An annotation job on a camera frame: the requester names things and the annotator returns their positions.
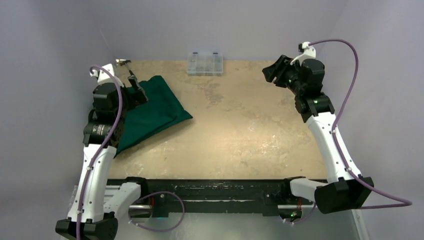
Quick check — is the purple cable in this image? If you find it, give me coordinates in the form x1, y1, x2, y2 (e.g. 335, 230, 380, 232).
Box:
75, 65, 186, 240
283, 39, 413, 226

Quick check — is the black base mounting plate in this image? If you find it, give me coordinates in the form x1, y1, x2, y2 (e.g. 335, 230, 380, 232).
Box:
130, 178, 313, 218

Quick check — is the clear plastic compartment box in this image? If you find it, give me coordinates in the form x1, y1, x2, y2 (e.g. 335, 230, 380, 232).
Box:
186, 51, 224, 76

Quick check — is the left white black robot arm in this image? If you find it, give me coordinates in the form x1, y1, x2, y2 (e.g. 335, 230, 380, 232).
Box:
55, 63, 149, 240

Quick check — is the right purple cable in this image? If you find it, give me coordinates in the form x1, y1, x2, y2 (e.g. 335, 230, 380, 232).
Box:
283, 39, 413, 226

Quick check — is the dark green surgical drape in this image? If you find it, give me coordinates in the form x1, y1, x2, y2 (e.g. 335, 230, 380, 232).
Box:
116, 75, 193, 155

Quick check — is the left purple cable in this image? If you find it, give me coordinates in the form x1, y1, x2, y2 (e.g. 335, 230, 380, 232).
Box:
75, 65, 186, 240

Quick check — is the small black-handled hammer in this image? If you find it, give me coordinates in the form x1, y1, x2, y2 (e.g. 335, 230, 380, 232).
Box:
116, 59, 134, 76

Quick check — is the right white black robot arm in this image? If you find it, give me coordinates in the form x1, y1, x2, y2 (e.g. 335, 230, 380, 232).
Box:
262, 41, 374, 214

